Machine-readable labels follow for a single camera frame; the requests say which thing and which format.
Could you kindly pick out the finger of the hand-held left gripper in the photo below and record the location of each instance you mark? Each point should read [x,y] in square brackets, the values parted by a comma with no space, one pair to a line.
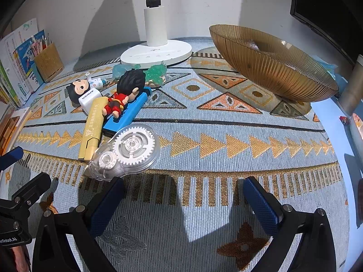
[11,156]
[32,185]

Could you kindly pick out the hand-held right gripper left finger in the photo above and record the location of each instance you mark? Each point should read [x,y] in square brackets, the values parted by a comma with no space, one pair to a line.
[105,204]

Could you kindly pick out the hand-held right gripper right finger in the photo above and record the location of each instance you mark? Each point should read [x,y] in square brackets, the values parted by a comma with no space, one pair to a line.
[259,204]

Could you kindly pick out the clear correction tape dispenser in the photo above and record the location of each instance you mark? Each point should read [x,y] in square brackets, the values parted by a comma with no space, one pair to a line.
[133,144]

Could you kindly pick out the blue plastic box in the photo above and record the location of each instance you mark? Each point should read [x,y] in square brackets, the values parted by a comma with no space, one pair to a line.
[113,126]

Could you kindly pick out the gold slim box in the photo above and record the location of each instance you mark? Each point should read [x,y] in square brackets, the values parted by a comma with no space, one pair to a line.
[93,124]

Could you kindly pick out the white-suited doll figure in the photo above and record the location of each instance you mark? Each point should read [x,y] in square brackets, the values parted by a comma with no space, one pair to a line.
[75,89]

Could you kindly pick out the white charger cube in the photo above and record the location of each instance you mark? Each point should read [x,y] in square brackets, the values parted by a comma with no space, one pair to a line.
[89,99]

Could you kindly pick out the red-clothed doll figure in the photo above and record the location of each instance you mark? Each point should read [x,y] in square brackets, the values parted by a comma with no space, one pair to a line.
[130,82]

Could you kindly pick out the amber ribbed glass bowl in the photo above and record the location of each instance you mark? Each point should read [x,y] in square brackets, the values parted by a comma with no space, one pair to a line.
[269,70]

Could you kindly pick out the wooden box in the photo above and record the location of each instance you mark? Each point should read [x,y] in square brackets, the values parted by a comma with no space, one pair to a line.
[11,130]

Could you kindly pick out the row of books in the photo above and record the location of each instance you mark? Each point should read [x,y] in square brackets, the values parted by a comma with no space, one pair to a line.
[7,87]

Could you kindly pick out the patterned woven mat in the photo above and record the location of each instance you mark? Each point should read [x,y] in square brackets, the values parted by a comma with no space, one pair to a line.
[198,124]

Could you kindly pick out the cardboard pencil holder with pens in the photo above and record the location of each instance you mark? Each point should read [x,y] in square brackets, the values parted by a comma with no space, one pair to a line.
[49,62]

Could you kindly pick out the bunch of pens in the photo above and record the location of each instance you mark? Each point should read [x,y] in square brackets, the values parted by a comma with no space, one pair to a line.
[39,45]

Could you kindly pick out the white paper sheet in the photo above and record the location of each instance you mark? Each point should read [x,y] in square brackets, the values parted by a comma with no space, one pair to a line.
[17,38]

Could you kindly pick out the small red trinket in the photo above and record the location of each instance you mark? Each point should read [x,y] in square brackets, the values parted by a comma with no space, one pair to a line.
[343,119]

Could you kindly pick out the translucent blue figure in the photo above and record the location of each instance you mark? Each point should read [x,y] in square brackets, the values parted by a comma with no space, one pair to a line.
[120,70]

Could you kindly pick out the translucent green figure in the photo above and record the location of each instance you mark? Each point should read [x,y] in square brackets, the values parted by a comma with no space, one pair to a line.
[155,75]

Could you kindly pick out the metal cup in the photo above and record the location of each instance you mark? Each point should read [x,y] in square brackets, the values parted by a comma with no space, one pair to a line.
[351,90]

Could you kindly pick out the blue plastic bag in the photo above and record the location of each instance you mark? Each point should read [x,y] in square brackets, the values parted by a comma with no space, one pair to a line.
[326,68]

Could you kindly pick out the white desk lamp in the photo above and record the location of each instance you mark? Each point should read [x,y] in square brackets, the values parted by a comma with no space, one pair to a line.
[154,19]

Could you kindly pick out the black monitor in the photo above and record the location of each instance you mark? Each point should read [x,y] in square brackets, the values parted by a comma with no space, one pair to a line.
[326,5]

